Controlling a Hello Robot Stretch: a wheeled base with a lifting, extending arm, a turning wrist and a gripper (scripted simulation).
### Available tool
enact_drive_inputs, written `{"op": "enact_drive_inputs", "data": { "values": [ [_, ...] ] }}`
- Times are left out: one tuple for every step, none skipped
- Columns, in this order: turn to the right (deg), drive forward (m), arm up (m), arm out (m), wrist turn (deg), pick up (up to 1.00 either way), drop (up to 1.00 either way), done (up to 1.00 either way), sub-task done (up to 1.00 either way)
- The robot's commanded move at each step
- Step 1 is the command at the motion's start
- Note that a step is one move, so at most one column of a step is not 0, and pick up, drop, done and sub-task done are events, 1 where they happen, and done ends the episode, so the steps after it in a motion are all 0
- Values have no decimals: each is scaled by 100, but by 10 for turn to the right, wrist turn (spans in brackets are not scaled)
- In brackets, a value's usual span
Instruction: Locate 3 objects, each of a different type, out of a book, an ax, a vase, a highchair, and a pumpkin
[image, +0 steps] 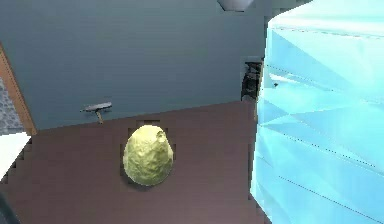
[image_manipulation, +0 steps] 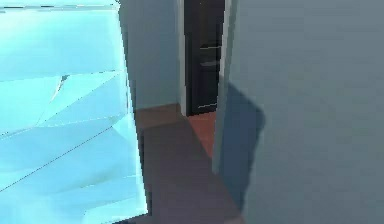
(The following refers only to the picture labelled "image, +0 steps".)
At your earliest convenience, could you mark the yellow-green pumpkin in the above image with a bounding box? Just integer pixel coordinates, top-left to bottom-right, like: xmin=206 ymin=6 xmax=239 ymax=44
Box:
xmin=122 ymin=124 xmax=175 ymax=187

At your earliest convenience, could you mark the brown wooden door frame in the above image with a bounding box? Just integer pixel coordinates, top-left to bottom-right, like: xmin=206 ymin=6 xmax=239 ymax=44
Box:
xmin=0 ymin=43 xmax=38 ymax=136

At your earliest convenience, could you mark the dark mottled object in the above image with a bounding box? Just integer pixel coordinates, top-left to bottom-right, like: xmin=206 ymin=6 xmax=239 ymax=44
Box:
xmin=240 ymin=59 xmax=264 ymax=102

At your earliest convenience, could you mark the pale blue glass block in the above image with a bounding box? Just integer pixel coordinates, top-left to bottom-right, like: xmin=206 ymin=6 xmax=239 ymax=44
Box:
xmin=249 ymin=0 xmax=384 ymax=224

